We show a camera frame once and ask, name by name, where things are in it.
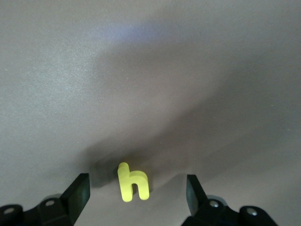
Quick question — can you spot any brown table cover sheet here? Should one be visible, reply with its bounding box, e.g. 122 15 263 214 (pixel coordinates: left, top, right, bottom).
0 0 301 226

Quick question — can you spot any yellow foam letter h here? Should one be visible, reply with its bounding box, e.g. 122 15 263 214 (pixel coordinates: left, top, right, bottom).
117 161 151 203

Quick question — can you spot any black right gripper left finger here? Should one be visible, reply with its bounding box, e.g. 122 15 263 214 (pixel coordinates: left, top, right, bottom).
0 173 91 226

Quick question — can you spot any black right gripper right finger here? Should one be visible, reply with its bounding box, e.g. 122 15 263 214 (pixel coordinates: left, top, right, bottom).
182 174 280 226

